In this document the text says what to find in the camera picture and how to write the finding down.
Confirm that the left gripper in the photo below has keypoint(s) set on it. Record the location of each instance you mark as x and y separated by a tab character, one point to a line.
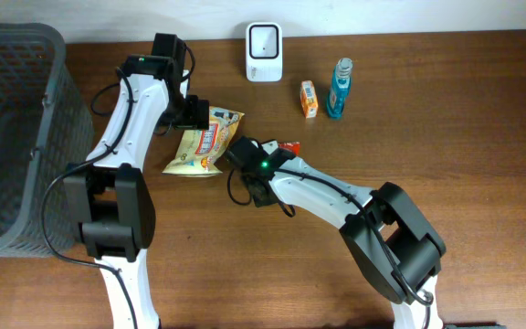
197	114

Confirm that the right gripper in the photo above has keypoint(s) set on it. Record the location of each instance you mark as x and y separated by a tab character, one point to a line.
240	153

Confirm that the yellow snack bag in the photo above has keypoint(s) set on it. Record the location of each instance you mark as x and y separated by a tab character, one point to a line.
199	150

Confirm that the red candy bag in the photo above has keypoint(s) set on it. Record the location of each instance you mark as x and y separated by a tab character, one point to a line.
293	147

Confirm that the small orange box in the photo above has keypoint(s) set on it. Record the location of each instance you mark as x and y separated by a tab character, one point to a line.
308	99

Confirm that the blue mouthwash bottle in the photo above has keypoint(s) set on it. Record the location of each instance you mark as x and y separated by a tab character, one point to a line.
341	83

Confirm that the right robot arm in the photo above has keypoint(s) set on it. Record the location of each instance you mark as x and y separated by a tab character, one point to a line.
394	246

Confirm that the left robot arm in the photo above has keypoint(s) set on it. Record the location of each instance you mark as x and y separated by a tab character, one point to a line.
108	200

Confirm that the white barcode scanner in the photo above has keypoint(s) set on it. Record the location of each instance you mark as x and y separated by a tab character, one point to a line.
264	52

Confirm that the grey plastic mesh basket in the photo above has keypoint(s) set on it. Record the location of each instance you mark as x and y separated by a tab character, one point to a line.
45	125

